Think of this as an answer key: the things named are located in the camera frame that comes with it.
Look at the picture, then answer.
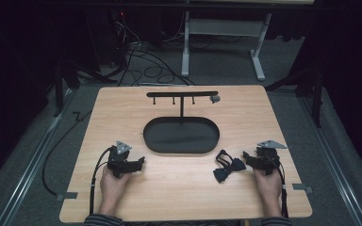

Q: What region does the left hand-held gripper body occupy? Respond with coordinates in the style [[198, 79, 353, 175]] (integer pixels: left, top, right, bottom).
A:
[[107, 139, 140, 179]]

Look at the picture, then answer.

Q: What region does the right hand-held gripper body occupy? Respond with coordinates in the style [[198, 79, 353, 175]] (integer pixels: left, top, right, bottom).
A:
[[254, 139, 288, 176]]

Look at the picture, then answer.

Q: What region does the dark navy bow tie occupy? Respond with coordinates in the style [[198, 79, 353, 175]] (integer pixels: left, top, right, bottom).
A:
[[212, 149, 247, 185]]

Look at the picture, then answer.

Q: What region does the black hook rack with tray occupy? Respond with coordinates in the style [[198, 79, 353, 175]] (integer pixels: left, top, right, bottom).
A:
[[142, 90, 221, 155]]

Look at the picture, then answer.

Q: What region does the person's left hand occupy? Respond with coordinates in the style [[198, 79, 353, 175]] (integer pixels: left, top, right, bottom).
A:
[[98, 165, 132, 218]]

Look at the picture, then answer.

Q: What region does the person's right hand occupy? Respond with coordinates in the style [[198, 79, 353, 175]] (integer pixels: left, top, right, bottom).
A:
[[252, 168, 283, 218]]

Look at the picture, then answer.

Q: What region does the grey tape piece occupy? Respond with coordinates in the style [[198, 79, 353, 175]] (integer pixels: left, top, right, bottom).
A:
[[55, 191, 79, 202], [291, 183, 314, 195]]

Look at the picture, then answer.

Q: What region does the black metal stand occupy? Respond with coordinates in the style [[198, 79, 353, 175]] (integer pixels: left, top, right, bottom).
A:
[[264, 60, 325, 129], [52, 57, 118, 119]]

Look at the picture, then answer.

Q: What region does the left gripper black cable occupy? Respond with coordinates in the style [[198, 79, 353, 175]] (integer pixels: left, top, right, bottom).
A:
[[89, 146, 113, 217]]

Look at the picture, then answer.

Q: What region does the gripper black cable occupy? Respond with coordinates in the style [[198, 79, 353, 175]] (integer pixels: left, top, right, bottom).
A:
[[272, 156, 289, 219], [89, 146, 113, 217]]

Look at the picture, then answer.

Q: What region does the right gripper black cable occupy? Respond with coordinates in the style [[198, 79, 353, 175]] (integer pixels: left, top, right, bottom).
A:
[[272, 156, 289, 219]]

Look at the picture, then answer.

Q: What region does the metal floor rail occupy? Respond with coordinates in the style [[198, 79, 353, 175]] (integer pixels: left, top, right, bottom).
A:
[[296, 93, 362, 226], [0, 89, 74, 226]]

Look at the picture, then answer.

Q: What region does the black floor cable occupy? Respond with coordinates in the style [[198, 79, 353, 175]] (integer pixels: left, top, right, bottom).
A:
[[41, 109, 92, 196]]

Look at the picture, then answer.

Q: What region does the tangle of black cables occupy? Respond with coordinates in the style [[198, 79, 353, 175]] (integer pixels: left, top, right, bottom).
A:
[[107, 11, 197, 88]]

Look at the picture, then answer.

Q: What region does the white metal desk frame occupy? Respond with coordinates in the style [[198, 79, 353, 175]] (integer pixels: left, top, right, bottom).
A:
[[180, 10, 273, 82]]

